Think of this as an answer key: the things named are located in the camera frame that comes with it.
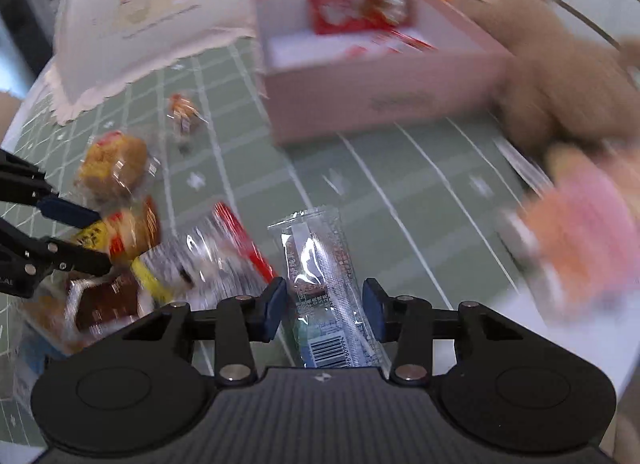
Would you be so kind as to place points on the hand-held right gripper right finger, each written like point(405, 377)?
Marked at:
point(375, 311)

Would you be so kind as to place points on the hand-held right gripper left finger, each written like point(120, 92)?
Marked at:
point(272, 309)

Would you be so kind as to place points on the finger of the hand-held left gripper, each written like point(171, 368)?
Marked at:
point(67, 213)
point(75, 255)

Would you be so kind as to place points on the brown cake clear packet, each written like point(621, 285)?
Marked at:
point(102, 304)

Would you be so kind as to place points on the yellow red label cake packet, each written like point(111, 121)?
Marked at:
point(132, 229)

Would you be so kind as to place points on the clear packet with brown bar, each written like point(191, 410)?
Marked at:
point(320, 264)

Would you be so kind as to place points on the round yellow cake packet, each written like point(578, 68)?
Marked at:
point(112, 164)

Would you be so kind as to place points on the clear packet with red edge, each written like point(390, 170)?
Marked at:
point(215, 254)

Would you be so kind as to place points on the pink cardboard box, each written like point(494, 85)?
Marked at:
point(375, 89)

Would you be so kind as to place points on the green grid tablecloth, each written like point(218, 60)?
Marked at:
point(400, 194)

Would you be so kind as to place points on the small wrapped candy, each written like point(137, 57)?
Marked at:
point(184, 114)

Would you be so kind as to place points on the white printed food cover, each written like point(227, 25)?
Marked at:
point(150, 44)

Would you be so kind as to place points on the pink fluffy plush toy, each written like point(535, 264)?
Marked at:
point(585, 224)

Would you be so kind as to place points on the red white flat packet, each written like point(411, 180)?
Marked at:
point(395, 42)

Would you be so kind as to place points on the brown teddy bear plush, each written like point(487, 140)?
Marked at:
point(550, 69)

